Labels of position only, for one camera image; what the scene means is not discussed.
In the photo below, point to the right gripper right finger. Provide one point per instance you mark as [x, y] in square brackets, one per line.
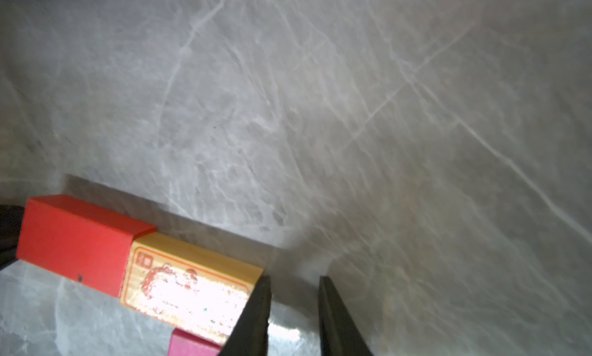
[337, 330]

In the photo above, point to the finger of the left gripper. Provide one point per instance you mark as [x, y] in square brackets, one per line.
[10, 227]

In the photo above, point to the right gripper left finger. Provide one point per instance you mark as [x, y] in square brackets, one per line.
[250, 335]

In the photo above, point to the magenta block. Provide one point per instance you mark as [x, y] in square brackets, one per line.
[185, 344]

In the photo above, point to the monkey picture wood block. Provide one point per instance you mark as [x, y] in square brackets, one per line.
[188, 287]

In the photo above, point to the red block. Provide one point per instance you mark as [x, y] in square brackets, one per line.
[79, 241]

